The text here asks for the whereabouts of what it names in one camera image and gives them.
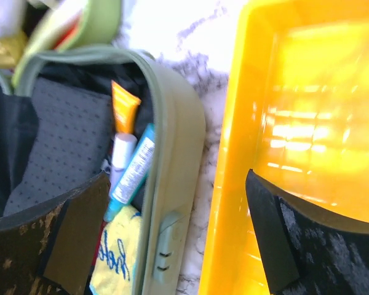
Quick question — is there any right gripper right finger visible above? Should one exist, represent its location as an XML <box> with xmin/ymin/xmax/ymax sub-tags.
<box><xmin>245</xmin><ymin>170</ymin><xmax>369</xmax><ymax>294</ymax></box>

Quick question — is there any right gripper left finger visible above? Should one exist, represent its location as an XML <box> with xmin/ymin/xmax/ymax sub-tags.
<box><xmin>0</xmin><ymin>173</ymin><xmax>109</xmax><ymax>294</ymax></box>

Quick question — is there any yellow blue towel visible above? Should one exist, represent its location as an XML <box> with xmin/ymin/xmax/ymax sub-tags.
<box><xmin>89</xmin><ymin>206</ymin><xmax>142</xmax><ymax>295</ymax></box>

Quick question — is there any green hard-shell suitcase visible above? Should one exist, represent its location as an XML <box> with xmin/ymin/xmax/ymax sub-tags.
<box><xmin>0</xmin><ymin>45</ymin><xmax>205</xmax><ymax>294</ymax></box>

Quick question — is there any yellow plastic tray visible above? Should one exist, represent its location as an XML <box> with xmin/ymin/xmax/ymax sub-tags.
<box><xmin>199</xmin><ymin>1</ymin><xmax>369</xmax><ymax>294</ymax></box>

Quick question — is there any grey dotted cloth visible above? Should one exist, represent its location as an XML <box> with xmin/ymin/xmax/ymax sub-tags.
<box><xmin>4</xmin><ymin>78</ymin><xmax>113</xmax><ymax>216</ymax></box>

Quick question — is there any teal spray bottle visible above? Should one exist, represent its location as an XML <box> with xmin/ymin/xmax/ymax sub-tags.
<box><xmin>104</xmin><ymin>124</ymin><xmax>155</xmax><ymax>222</ymax></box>

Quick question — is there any white lilac bottle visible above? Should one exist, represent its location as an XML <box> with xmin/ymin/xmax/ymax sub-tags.
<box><xmin>109</xmin><ymin>133</ymin><xmax>137</xmax><ymax>190</ymax></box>

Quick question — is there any orange cream tube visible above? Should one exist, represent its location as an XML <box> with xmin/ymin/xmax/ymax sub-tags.
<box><xmin>111</xmin><ymin>81</ymin><xmax>141</xmax><ymax>134</ymax></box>

